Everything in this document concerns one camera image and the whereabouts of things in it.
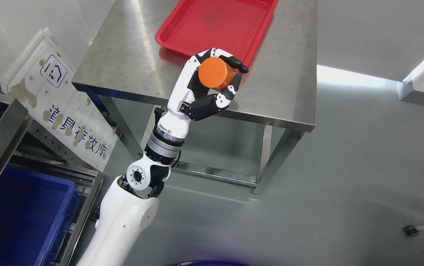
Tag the blue bin lower left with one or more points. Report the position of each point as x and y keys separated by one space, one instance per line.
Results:
x=36 y=211

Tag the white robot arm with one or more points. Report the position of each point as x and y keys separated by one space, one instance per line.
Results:
x=131 y=202

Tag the stainless steel desk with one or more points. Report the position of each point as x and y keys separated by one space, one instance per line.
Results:
x=126 y=60

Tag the steel shelf rack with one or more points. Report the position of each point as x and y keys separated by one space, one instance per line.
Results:
x=26 y=144

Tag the red plastic tray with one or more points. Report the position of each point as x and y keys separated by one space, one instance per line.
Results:
x=236 y=26

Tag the white floor sign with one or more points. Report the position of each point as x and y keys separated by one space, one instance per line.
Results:
x=41 y=79

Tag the caster wheel leg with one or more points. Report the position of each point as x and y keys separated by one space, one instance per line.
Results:
x=413 y=230

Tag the orange cylindrical capacitor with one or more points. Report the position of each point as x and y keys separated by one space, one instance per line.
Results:
x=214 y=73

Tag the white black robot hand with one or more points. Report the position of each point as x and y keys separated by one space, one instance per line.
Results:
x=190 y=100

